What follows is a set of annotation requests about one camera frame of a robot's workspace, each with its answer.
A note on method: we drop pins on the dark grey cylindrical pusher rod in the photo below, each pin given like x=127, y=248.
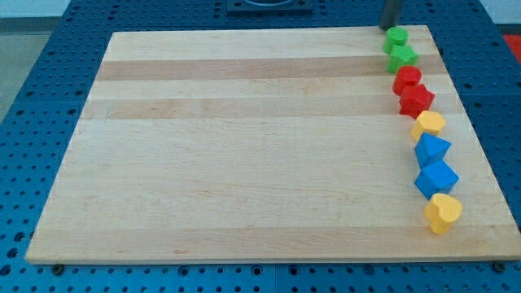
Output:
x=390, y=14

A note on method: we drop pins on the green circle block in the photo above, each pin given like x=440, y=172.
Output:
x=395, y=36

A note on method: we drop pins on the green star block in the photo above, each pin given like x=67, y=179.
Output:
x=401, y=56

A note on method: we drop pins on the red circle block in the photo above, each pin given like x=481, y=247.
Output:
x=407, y=75

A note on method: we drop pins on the red star block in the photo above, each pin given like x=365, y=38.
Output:
x=415, y=99

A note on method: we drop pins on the yellow hexagon block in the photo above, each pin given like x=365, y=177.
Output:
x=427, y=122

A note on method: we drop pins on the blue triangle block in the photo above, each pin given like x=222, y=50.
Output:
x=430, y=149

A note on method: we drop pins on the wooden board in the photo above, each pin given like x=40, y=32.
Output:
x=262, y=146

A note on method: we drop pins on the blue cube block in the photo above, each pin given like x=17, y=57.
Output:
x=436, y=178

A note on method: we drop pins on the yellow heart block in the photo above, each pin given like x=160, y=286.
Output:
x=442, y=211

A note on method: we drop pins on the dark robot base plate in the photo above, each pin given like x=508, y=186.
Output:
x=239, y=6

